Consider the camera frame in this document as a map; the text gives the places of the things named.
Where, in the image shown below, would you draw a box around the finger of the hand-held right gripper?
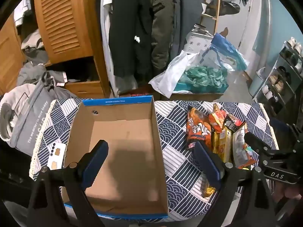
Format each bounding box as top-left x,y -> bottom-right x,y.
244,132 -> 280,157

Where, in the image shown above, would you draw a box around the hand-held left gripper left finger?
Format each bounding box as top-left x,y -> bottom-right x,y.
26,140 -> 109,227

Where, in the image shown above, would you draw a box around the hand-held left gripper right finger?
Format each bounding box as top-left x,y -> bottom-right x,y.
193,141 -> 276,227

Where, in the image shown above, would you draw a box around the beige snack packet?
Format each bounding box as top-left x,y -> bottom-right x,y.
231,123 -> 249,168

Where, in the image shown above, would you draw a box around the yellow snack packet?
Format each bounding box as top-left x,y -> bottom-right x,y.
212,128 -> 233,162

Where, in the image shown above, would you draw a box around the cardboard box with blue rim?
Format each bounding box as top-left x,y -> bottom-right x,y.
61,95 -> 169,219

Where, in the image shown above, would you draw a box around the person's right hand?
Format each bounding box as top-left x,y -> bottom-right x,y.
276,184 -> 303,208

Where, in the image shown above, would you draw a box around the small orange snack packet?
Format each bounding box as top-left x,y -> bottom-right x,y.
237,152 -> 257,171

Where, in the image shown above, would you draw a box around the gold wrapped snack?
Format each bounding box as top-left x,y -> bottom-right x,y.
201,174 -> 217,198

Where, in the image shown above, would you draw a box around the dark red snack packet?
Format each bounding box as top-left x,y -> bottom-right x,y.
224,113 -> 247,133

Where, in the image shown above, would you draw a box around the navy white patterned tablecloth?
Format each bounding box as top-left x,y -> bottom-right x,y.
30,98 -> 280,223

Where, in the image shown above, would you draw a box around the white sticker card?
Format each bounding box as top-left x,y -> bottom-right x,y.
47,143 -> 67,171

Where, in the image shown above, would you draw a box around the red orange snack packet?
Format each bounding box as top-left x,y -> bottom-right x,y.
208,103 -> 228,133

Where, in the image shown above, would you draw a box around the shoe rack with shoes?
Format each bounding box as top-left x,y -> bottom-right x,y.
259,37 -> 303,114

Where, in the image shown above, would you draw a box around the brown cardboard carton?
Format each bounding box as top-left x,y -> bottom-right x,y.
166,92 -> 224,102

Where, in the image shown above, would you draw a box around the wooden wardrobe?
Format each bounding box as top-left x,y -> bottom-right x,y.
0,0 -> 112,98

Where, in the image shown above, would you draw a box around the grey tote bag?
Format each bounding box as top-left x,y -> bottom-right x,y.
0,80 -> 78,156

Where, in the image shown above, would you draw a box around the grey shoe rack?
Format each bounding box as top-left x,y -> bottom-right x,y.
252,40 -> 303,121

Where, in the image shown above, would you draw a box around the pile of green wrapped items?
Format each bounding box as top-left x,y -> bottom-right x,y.
182,66 -> 228,88

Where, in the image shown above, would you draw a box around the blue plastic bag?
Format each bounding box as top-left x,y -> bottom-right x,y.
200,33 -> 250,72

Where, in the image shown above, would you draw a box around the white plastic bag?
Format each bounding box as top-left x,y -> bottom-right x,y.
149,50 -> 206,98

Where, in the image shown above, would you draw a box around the white printed container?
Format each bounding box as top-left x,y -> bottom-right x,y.
185,24 -> 213,55

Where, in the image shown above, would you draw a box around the grey crumpled clothes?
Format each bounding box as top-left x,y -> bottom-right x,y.
14,0 -> 50,86

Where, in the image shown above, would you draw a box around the wooden ladder shelf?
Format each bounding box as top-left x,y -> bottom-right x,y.
201,0 -> 223,36

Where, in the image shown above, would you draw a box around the dark hanging coat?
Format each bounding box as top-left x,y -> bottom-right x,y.
109,0 -> 154,77

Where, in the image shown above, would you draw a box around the grey blue hanging garment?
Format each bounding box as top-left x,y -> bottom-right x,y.
170,0 -> 204,55

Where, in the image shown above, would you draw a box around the white hanging garment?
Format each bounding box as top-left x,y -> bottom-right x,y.
98,0 -> 119,97

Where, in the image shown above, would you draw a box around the wooden louvered door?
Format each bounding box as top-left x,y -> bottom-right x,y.
33,0 -> 95,64

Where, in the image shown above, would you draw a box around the olive hanging jacket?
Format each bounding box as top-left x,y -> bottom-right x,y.
147,0 -> 176,70

